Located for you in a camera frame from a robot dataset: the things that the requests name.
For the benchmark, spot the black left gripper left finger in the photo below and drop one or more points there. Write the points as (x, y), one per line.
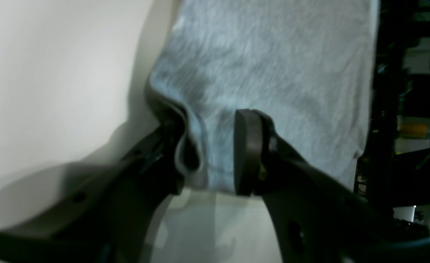
(108, 215)

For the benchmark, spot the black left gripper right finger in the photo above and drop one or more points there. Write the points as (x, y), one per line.
(316, 219)

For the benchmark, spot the grey T-shirt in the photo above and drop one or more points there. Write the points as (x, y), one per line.
(305, 63)

